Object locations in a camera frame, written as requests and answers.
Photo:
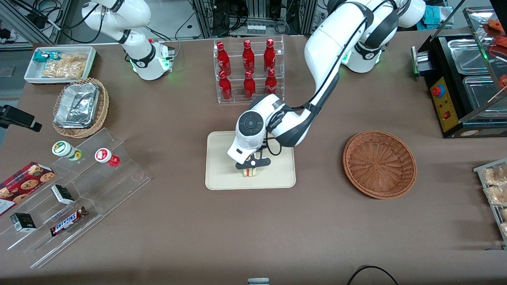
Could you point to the red-lidded small jar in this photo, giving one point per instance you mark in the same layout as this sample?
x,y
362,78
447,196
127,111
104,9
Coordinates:
x,y
103,155

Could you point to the red cola bottle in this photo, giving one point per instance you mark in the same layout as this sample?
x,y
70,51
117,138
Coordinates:
x,y
223,57
271,83
270,53
249,86
225,86
248,55

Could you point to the grey device with label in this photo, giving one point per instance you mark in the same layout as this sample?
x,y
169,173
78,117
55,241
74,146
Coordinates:
x,y
258,281

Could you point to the brown round wicker basket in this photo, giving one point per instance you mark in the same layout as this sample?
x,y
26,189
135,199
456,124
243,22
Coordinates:
x,y
380,164

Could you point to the aluminium profile frame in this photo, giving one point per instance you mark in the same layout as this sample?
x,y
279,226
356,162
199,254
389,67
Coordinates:
x,y
23,23

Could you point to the light wicker basket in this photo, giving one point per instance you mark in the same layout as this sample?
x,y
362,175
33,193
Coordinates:
x,y
101,114

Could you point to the stainless steel food pan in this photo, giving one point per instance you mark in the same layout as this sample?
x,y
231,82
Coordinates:
x,y
467,55
481,93

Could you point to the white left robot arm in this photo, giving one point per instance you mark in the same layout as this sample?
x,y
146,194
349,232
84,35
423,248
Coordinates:
x,y
328,47

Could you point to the white rectangular plastic bin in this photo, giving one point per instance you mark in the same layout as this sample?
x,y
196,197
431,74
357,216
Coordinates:
x,y
29,75

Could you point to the Snickers chocolate bar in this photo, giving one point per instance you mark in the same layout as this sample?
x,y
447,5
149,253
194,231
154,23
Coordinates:
x,y
67,221

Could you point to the clear bag of pastries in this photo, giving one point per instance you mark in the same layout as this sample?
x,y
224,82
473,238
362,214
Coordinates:
x,y
497,196
495,176

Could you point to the cream rectangular plastic tray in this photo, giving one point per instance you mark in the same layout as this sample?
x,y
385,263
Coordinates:
x,y
222,174

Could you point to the black food warmer machine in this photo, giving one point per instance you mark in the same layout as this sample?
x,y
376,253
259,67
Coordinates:
x,y
445,107

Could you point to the metal equipment rack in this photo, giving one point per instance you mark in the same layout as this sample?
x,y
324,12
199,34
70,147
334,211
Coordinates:
x,y
257,16

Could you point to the red emergency stop button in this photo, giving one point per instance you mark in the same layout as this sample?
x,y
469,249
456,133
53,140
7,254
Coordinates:
x,y
437,91

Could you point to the clear acrylic stepped display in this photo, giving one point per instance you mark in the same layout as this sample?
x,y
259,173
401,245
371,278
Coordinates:
x,y
119,186

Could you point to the small triangle sandwich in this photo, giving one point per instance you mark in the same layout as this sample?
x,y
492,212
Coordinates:
x,y
250,172

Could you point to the red tartan cookie box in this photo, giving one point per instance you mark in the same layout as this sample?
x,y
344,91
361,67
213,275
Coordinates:
x,y
23,182

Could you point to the teal snack packet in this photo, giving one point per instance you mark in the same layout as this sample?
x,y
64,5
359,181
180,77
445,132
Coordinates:
x,y
43,56

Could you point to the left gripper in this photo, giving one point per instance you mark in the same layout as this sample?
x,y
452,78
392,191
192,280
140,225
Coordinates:
x,y
263,145

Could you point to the aluminium foil tray stack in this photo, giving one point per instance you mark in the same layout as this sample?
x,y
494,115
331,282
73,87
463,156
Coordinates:
x,y
77,105

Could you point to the small black carton box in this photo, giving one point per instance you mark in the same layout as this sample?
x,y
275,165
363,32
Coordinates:
x,y
62,194
23,222

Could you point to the clear acrylic bottle rack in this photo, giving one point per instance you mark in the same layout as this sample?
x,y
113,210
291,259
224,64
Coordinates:
x,y
237,99

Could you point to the green-labelled white-lidded jar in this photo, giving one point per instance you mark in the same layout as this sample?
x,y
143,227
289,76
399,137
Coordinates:
x,y
61,148

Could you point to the clear bag of crackers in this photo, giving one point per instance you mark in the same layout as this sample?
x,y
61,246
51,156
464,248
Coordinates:
x,y
75,57
63,69

